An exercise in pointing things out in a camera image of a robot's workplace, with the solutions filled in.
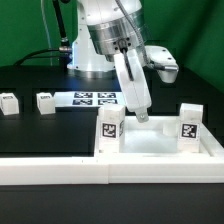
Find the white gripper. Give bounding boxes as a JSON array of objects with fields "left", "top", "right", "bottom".
[{"left": 114, "top": 49, "right": 151, "bottom": 123}]

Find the white square tabletop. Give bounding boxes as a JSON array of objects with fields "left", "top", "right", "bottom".
[{"left": 94, "top": 116, "right": 224, "bottom": 159}]

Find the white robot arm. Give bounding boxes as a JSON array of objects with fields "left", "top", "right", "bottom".
[{"left": 67, "top": 0, "right": 151, "bottom": 122}]

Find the white U-shaped obstacle fence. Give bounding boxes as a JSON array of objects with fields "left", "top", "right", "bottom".
[{"left": 0, "top": 143, "right": 224, "bottom": 186}]

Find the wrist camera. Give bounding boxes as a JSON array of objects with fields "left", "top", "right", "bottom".
[{"left": 146, "top": 46, "right": 179, "bottom": 83}]

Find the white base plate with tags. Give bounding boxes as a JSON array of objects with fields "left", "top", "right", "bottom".
[{"left": 54, "top": 91, "right": 125, "bottom": 107}]

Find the black cable with connector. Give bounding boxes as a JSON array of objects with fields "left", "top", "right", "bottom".
[{"left": 13, "top": 0, "right": 74, "bottom": 67}]

